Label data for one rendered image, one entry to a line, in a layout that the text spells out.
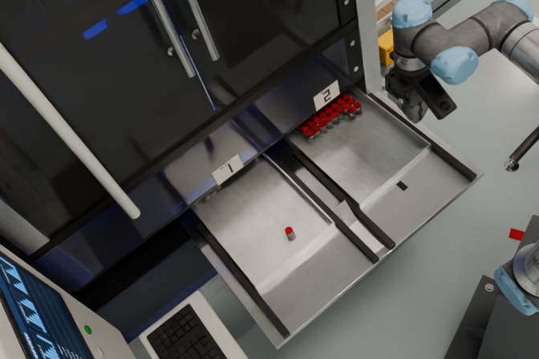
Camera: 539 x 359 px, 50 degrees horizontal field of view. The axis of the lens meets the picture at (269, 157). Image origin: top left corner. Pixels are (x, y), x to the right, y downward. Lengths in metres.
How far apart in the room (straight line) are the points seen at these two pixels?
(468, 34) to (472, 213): 1.48
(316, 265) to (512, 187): 1.31
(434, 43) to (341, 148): 0.61
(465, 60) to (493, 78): 1.85
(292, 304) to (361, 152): 0.47
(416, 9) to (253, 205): 0.73
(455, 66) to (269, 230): 0.71
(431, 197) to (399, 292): 0.89
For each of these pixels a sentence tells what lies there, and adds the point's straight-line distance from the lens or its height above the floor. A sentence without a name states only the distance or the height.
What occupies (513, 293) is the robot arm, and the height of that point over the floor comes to 1.00.
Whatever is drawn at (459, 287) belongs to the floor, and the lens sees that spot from 2.42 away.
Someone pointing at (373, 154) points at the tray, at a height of 0.88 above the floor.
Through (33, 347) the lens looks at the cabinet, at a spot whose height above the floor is 1.45.
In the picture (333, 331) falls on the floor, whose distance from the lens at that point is 2.37.
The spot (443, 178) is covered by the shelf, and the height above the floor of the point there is 0.88.
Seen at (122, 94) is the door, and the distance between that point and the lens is 1.22.
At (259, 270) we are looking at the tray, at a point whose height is 0.88.
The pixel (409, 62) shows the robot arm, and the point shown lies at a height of 1.33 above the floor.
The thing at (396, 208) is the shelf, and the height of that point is 0.88.
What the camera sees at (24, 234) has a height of 1.27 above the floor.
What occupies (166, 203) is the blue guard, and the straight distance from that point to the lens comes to 1.49.
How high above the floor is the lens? 2.26
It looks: 54 degrees down
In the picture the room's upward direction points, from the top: 21 degrees counter-clockwise
